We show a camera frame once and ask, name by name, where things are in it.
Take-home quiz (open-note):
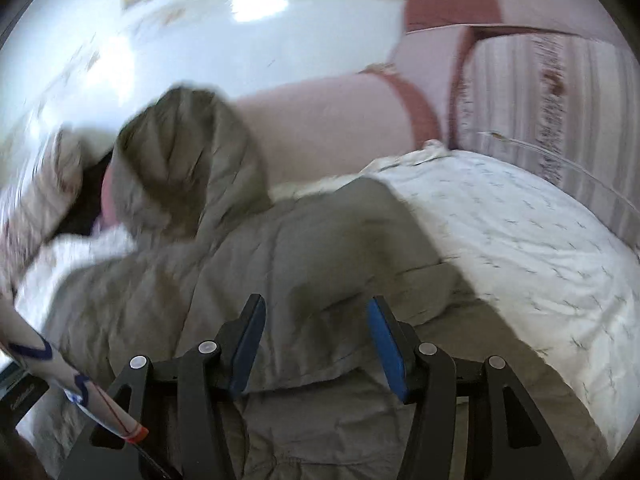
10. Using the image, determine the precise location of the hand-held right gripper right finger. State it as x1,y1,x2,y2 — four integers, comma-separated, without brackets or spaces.
366,296,573,480

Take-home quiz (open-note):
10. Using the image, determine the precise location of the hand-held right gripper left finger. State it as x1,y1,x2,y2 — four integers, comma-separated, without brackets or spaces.
57,294,267,480

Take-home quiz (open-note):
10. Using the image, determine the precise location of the olive quilted jacket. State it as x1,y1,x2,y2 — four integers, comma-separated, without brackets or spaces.
42,85,608,480

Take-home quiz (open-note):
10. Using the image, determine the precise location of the white leaf print bed sheet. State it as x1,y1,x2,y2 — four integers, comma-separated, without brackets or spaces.
10,141,640,461

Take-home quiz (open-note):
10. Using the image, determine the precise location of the small striped floral cushion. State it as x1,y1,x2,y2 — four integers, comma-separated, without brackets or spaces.
0,125,86,301

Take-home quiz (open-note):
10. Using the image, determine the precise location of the thin white rod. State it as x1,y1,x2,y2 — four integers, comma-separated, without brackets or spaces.
477,130,640,211

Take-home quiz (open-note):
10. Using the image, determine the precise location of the large striped floral cushion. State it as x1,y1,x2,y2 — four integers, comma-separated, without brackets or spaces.
450,32,640,256

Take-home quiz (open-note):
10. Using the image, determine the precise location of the white printed cable wrap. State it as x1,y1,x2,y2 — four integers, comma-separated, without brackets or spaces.
0,292,149,443

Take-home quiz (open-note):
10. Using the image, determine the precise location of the thin black cable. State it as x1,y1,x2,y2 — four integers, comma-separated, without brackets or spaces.
132,437,183,480

